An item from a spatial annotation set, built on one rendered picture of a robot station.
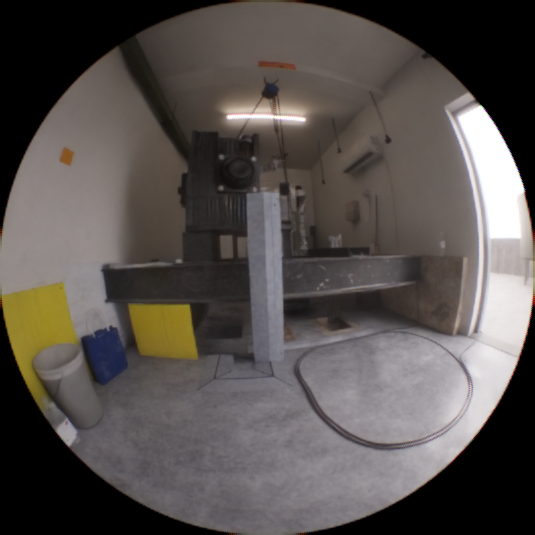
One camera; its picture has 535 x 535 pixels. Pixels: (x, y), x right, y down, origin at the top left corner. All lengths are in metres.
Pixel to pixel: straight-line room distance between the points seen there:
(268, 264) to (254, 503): 1.10
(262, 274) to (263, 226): 0.27
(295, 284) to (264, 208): 0.54
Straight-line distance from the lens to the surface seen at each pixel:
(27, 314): 1.14
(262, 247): 1.05
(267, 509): 0.73
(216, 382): 1.12
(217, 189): 1.23
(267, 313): 1.11
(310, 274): 1.29
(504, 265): 8.45
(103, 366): 1.32
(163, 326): 1.36
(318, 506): 0.74
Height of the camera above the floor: 0.71
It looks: 5 degrees down
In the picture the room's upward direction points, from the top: 2 degrees counter-clockwise
